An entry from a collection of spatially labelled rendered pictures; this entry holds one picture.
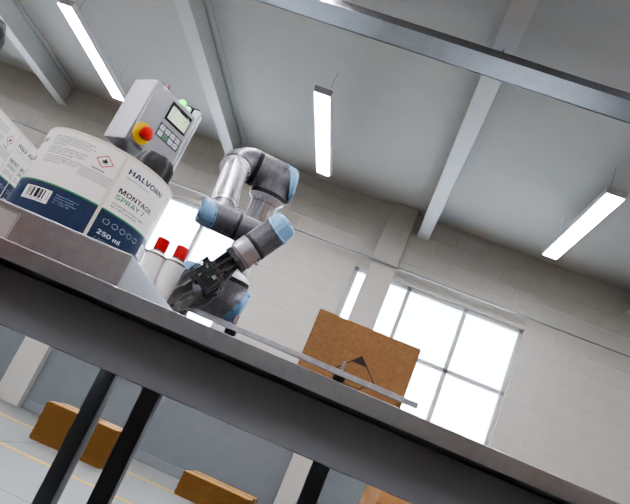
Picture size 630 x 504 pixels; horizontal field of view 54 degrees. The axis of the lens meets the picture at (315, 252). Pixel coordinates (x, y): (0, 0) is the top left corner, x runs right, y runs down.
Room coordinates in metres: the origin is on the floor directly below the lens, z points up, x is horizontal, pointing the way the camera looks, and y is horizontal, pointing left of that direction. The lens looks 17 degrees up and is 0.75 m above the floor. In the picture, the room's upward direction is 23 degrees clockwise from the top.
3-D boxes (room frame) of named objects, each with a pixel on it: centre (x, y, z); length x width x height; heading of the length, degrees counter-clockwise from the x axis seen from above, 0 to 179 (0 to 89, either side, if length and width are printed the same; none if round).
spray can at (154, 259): (1.52, 0.36, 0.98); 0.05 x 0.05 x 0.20
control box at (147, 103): (1.60, 0.55, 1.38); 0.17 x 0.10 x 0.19; 143
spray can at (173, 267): (1.52, 0.30, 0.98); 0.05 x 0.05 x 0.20
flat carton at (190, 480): (5.99, -0.07, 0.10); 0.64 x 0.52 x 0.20; 79
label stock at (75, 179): (0.92, 0.34, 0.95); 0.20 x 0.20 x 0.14
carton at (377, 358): (1.80, -0.24, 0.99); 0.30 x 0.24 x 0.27; 84
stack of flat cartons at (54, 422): (5.67, 1.19, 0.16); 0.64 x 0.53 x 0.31; 86
